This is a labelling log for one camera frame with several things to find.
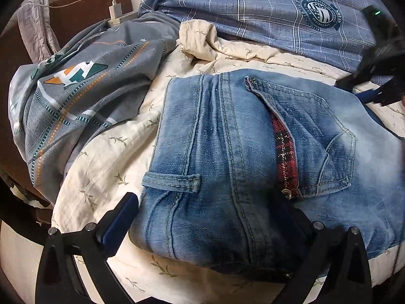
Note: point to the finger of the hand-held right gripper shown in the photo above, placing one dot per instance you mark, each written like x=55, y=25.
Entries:
x=357, y=76
x=368, y=96

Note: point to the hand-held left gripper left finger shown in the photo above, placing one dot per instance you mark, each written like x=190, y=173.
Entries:
x=120, y=221

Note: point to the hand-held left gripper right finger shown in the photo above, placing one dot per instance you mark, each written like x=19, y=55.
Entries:
x=318, y=243

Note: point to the blue denim pants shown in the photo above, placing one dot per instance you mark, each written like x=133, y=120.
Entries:
x=205, y=148

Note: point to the cream leaf-print quilt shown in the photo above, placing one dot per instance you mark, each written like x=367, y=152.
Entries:
x=104, y=164

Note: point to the white power strip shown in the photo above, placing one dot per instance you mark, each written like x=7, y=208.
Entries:
x=125, y=19

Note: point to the white charger plug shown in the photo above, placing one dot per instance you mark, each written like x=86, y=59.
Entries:
x=115, y=11

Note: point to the grey cloth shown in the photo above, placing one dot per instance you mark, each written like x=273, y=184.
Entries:
x=34, y=28

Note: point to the brown headboard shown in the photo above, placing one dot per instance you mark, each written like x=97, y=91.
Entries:
x=85, y=9

